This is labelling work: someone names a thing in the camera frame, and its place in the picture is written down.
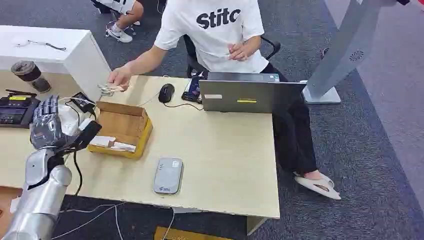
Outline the person's right hand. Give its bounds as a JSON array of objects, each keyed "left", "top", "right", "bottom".
[{"left": 107, "top": 65, "right": 134, "bottom": 92}]

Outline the person's left hand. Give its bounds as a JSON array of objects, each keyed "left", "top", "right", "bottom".
[{"left": 227, "top": 42, "right": 254, "bottom": 63}]

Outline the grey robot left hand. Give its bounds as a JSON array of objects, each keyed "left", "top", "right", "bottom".
[{"left": 29, "top": 94, "right": 81, "bottom": 152}]

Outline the printed card stack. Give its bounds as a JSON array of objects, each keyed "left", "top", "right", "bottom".
[{"left": 97, "top": 83, "right": 125, "bottom": 98}]

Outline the seated person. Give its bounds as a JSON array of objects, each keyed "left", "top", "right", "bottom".
[{"left": 107, "top": 0, "right": 342, "bottom": 201}]

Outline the black desktop terminal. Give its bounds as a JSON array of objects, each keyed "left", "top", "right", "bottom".
[{"left": 0, "top": 88, "right": 41, "bottom": 130}]

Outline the grey laptop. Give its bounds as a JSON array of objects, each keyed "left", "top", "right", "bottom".
[{"left": 198, "top": 71, "right": 308, "bottom": 115}]

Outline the black power adapter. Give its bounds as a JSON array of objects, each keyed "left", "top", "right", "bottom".
[{"left": 70, "top": 91, "right": 98, "bottom": 116}]

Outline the black office chair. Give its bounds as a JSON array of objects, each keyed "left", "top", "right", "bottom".
[{"left": 182, "top": 34, "right": 282, "bottom": 79}]

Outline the black computer mouse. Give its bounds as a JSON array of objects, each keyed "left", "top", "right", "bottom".
[{"left": 157, "top": 83, "right": 176, "bottom": 104}]

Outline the wooden card box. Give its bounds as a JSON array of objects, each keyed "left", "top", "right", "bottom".
[{"left": 87, "top": 100, "right": 154, "bottom": 160}]

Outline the dark lidded drink cup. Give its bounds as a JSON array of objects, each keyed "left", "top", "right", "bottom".
[{"left": 10, "top": 60, "right": 53, "bottom": 94}]

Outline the white card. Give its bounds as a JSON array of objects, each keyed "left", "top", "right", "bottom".
[
  {"left": 110, "top": 141, "right": 137, "bottom": 154},
  {"left": 89, "top": 135, "right": 116, "bottom": 149}
]

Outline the black smartphone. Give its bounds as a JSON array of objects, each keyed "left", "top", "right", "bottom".
[{"left": 181, "top": 76, "right": 204, "bottom": 104}]

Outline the background person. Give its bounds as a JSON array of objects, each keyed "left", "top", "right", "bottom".
[{"left": 90, "top": 0, "right": 145, "bottom": 44}]

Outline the white cabinet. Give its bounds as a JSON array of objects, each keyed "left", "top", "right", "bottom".
[{"left": 0, "top": 25, "right": 112, "bottom": 101}]

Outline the grey kiosk stand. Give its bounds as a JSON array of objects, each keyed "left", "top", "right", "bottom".
[{"left": 302, "top": 0, "right": 399, "bottom": 106}]

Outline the flat grey rounded device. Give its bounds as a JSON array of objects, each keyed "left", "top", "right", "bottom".
[{"left": 152, "top": 157, "right": 185, "bottom": 196}]

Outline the beige slipper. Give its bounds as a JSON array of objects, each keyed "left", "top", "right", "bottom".
[{"left": 293, "top": 172, "right": 342, "bottom": 201}]

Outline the yellow floor board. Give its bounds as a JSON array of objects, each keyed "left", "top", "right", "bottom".
[{"left": 153, "top": 226, "right": 233, "bottom": 240}]

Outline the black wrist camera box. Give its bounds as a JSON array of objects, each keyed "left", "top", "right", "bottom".
[{"left": 62, "top": 118, "right": 103, "bottom": 154}]

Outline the black mouse cable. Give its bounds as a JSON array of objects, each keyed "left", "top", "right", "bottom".
[{"left": 163, "top": 101, "right": 204, "bottom": 112}]

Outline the white gadget with cord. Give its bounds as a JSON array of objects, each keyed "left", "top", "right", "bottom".
[{"left": 12, "top": 36, "right": 67, "bottom": 52}]

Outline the white floor cable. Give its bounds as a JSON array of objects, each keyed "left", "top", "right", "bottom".
[
  {"left": 49, "top": 202, "right": 127, "bottom": 240},
  {"left": 161, "top": 206, "right": 176, "bottom": 240}
]

